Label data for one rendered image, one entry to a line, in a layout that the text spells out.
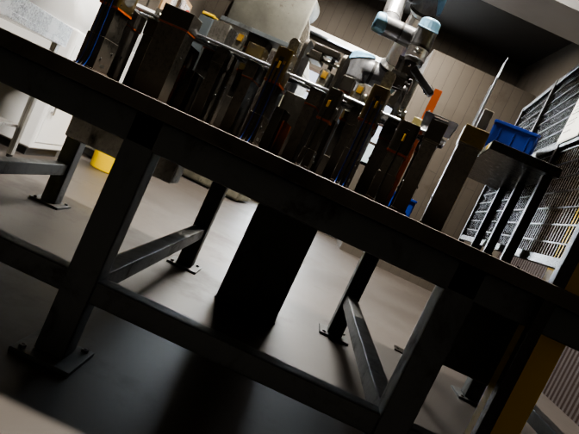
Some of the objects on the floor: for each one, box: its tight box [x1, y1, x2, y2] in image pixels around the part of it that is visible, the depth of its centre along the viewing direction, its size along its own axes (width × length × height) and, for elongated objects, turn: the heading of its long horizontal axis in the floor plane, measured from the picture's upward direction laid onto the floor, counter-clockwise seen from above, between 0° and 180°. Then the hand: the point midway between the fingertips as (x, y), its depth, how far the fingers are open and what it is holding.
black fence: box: [394, 64, 579, 434], centre depth 220 cm, size 14×197×155 cm, turn 90°
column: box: [215, 202, 318, 326], centre depth 267 cm, size 31×31×66 cm
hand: (395, 114), depth 198 cm, fingers closed, pressing on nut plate
